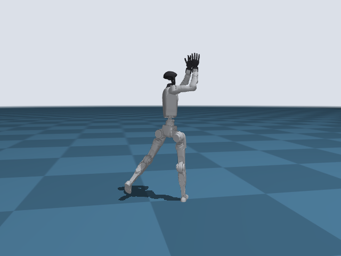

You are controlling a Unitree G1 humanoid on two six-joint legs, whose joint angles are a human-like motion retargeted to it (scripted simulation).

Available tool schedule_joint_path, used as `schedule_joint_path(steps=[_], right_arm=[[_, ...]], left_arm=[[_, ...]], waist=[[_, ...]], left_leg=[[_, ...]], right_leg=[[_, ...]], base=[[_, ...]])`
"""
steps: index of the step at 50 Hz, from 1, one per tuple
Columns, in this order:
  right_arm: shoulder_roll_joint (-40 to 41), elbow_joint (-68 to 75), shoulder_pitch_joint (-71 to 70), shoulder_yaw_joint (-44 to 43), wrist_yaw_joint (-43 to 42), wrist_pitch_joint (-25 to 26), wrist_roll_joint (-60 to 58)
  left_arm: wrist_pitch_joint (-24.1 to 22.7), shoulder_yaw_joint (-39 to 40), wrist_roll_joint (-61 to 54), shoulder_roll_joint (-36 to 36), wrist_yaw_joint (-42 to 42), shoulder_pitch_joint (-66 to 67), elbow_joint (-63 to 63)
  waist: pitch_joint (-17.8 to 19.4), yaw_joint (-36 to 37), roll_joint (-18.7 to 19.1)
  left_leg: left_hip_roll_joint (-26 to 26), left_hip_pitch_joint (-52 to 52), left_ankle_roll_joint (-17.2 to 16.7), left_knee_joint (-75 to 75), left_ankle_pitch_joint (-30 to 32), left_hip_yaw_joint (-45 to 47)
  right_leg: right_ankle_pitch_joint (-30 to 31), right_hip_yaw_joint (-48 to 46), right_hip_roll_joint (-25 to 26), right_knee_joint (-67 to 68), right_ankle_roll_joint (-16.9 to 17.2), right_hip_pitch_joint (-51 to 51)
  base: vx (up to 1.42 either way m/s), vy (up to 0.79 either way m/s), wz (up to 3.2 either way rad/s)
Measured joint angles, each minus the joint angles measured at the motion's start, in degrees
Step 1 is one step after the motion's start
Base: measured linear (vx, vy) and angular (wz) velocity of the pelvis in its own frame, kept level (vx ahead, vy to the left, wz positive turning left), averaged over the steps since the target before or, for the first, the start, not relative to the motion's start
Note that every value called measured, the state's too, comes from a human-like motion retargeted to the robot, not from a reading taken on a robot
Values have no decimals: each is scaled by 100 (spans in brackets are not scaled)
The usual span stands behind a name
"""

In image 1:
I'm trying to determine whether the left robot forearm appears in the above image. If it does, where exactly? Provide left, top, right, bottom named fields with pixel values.
left=182, top=70, right=191, bottom=85

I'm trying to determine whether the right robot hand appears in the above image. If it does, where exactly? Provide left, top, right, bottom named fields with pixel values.
left=189, top=53, right=200, bottom=72

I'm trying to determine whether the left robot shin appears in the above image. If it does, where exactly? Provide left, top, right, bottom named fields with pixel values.
left=130, top=155, right=149, bottom=184

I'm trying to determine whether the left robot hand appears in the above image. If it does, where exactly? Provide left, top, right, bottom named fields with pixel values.
left=184, top=55, right=195, bottom=74

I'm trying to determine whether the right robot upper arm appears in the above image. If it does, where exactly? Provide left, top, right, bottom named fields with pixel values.
left=168, top=85, right=197, bottom=94

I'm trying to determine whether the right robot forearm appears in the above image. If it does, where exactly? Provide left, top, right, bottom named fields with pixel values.
left=190, top=69, right=198, bottom=87

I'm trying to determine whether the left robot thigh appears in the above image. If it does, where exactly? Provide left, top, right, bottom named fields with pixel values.
left=144, top=129, right=166, bottom=165

